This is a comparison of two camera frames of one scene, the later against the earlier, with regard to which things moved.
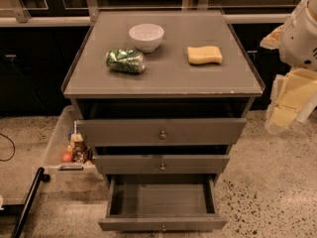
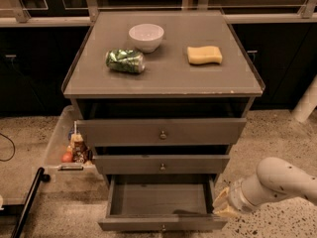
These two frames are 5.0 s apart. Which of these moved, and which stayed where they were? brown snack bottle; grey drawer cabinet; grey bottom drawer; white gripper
Moved: white gripper
Stayed: grey drawer cabinet; brown snack bottle; grey bottom drawer
